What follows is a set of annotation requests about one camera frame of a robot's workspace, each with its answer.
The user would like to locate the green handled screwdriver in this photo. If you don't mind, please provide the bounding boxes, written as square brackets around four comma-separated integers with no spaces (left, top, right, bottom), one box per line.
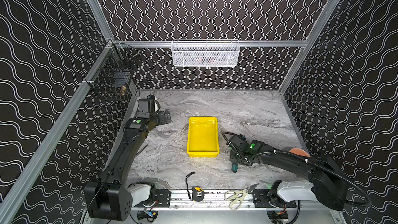
[232,163,239,173]

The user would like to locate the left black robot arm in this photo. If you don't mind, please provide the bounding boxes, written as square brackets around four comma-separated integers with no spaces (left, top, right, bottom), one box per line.
[84,110,172,222]

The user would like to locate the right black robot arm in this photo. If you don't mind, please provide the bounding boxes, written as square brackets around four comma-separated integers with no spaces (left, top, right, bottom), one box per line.
[222,132,372,211]

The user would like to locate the yellow plastic bin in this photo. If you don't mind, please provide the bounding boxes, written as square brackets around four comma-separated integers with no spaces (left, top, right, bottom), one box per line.
[187,116,220,158]

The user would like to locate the black yellow tape measure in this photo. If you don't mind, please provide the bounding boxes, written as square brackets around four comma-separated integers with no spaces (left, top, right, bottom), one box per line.
[185,172,205,202]

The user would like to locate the orange bowl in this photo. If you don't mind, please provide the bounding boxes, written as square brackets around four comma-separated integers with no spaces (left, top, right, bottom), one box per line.
[289,148,311,157]

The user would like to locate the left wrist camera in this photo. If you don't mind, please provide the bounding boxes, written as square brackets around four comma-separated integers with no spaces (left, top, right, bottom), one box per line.
[136,97,161,114]

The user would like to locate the beige handled scissors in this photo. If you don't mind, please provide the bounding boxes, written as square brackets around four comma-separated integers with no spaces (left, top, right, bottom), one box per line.
[224,184,259,211]

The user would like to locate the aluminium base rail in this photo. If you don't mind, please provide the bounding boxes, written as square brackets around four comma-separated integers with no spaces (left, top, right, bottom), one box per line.
[148,189,298,211]

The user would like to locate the white wire mesh basket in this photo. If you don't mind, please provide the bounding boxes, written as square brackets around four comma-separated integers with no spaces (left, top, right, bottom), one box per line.
[171,39,240,67]

